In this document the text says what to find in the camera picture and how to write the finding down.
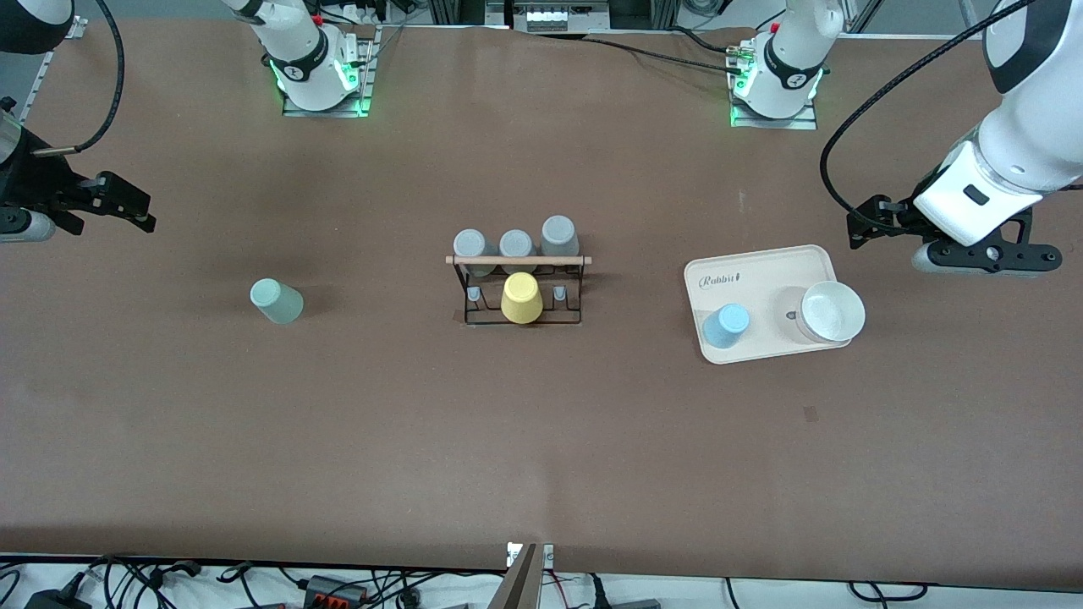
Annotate white power strip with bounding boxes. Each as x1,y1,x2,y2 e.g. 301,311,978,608
525,0,612,33

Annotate black power adapter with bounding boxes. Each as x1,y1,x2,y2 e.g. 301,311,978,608
24,584,94,609

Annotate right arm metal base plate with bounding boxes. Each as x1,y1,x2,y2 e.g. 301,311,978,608
282,25,377,118

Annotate black table cable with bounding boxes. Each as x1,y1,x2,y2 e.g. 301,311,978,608
584,30,750,73

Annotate black left camera bracket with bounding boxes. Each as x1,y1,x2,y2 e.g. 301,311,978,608
929,207,1064,276

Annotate light blue plastic cup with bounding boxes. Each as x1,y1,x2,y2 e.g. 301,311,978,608
702,303,751,349

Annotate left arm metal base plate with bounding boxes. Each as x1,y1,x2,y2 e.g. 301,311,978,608
729,38,820,130

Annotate beige rabbit print tray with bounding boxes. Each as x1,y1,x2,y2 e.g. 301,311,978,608
684,244,855,365

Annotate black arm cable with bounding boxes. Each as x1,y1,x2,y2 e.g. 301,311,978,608
32,0,127,158
818,0,1035,219

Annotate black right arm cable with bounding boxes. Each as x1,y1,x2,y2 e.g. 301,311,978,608
32,0,127,158

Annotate white ceramic bowl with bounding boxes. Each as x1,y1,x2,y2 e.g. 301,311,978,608
777,280,866,345

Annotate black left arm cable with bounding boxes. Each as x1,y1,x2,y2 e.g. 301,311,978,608
818,0,1035,219

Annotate grey camera stand bar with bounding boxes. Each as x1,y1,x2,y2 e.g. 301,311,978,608
489,544,542,609

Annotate black orange connector box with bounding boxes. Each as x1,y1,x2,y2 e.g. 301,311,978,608
303,575,371,609

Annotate pale green plastic cup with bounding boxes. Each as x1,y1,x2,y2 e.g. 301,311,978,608
250,277,305,325

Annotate yellow plastic cup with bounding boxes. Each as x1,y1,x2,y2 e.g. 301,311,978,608
500,271,544,325

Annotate black wire cup rack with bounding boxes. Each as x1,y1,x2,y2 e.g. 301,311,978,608
445,252,593,327

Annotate grey plastic cup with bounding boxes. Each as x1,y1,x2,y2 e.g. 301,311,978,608
540,215,582,270
453,228,497,278
498,228,536,273

